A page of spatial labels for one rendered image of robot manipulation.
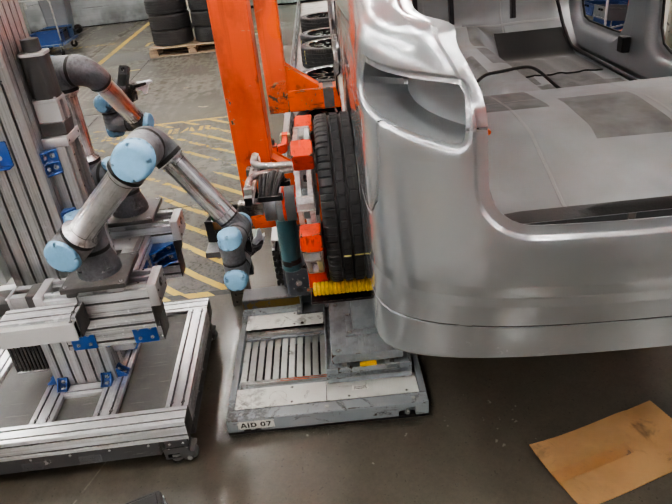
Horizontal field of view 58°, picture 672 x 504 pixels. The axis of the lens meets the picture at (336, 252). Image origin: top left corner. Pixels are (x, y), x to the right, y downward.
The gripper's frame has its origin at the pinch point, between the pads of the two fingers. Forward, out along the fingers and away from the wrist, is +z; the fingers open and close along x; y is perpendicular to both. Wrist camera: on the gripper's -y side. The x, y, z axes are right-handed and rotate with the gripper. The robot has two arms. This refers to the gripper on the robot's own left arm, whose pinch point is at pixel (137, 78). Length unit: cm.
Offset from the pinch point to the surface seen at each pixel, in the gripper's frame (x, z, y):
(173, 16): -287, 695, 103
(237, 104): 54, -17, 3
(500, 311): 162, -144, 5
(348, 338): 115, -62, 86
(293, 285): 84, -34, 82
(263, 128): 65, -15, 13
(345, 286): 113, -67, 57
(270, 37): 17, 173, 13
